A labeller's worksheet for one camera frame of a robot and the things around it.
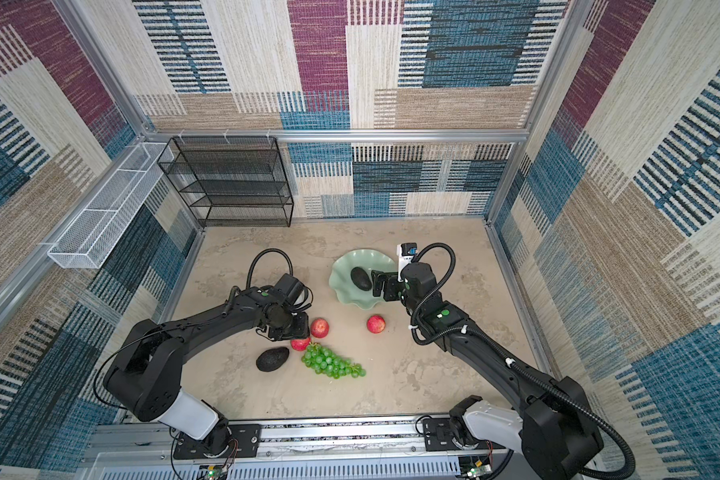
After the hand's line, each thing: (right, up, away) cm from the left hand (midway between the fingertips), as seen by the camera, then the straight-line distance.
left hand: (305, 330), depth 88 cm
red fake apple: (+4, +1, -1) cm, 4 cm away
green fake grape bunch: (+8, -7, -7) cm, 13 cm away
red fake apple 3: (-1, -3, -3) cm, 4 cm away
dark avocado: (+16, +14, +11) cm, 24 cm away
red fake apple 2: (+21, +2, +1) cm, 21 cm away
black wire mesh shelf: (-32, +48, +24) cm, 63 cm away
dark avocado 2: (-8, -6, -6) cm, 12 cm away
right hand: (+24, +16, -6) cm, 29 cm away
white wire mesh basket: (-47, +25, -18) cm, 56 cm away
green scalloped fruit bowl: (+10, +12, +12) cm, 19 cm away
